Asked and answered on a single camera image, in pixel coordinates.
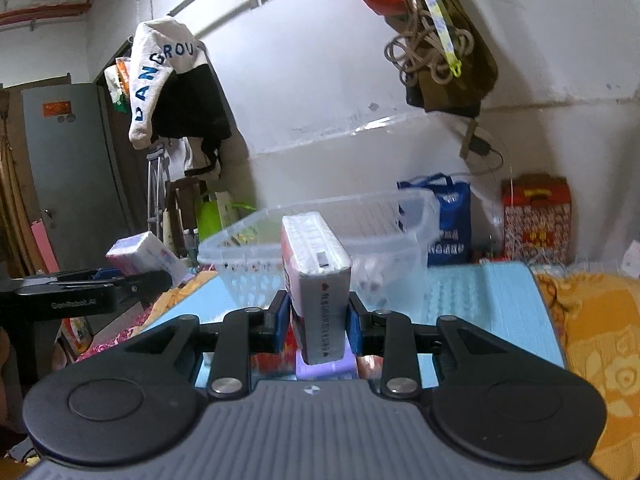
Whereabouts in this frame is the wall shelf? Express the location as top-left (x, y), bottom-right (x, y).
top-left (0, 0), bottom-right (95, 28)

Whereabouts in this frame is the white purple tissue pack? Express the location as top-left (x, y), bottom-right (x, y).
top-left (105, 231), bottom-right (190, 286)

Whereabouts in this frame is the red patterned gift box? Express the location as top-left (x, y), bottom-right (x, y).
top-left (501, 174), bottom-right (574, 267)

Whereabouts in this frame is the metal crutch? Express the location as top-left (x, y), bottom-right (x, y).
top-left (146, 141), bottom-right (170, 242)

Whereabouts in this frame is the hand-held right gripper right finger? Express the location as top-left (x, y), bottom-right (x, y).
top-left (346, 291), bottom-right (565, 401)

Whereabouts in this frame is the olive hanging bag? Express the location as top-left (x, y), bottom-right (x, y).
top-left (385, 0), bottom-right (501, 117)

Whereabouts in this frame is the orange floral blanket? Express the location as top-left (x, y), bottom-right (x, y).
top-left (531, 269), bottom-right (640, 477)

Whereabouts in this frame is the blue shopping bag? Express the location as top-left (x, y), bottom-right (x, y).
top-left (396, 173), bottom-right (473, 267)

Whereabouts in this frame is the clear plastic basket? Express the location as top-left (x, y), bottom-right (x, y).
top-left (197, 189), bottom-right (441, 313)

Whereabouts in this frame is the yellow green strap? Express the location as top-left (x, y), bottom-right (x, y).
top-left (406, 0), bottom-right (462, 80)

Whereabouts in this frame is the pink board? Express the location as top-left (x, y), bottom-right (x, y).
top-left (29, 219), bottom-right (62, 275)

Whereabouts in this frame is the green paper bag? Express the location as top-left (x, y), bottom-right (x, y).
top-left (196, 191), bottom-right (257, 245)

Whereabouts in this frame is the white red tissue pack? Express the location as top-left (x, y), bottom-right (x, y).
top-left (280, 212), bottom-right (354, 366)

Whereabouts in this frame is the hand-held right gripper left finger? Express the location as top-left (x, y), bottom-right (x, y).
top-left (124, 291), bottom-right (292, 401)

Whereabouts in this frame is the white black hanging jacket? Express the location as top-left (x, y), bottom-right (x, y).
top-left (127, 17), bottom-right (234, 181)

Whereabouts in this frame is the colourful printed cloth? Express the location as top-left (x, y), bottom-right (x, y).
top-left (62, 267), bottom-right (221, 363)

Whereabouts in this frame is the coiled beige rope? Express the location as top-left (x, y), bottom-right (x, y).
top-left (384, 9), bottom-right (476, 87)

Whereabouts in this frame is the light blue mat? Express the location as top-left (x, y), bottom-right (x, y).
top-left (142, 260), bottom-right (568, 392)

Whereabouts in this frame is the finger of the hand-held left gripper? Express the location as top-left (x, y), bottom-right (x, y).
top-left (30, 268), bottom-right (126, 284)
top-left (112, 270), bottom-right (174, 307)

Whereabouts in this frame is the grey metal door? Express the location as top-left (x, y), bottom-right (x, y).
top-left (21, 81), bottom-right (133, 273)

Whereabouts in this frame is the wooden chair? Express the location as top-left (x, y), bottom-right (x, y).
top-left (164, 177), bottom-right (210, 256)

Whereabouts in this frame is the purple packet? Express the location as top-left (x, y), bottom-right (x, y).
top-left (295, 349), bottom-right (357, 382)

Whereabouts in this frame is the power adapter with cable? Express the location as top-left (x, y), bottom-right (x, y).
top-left (459, 119), bottom-right (506, 177)

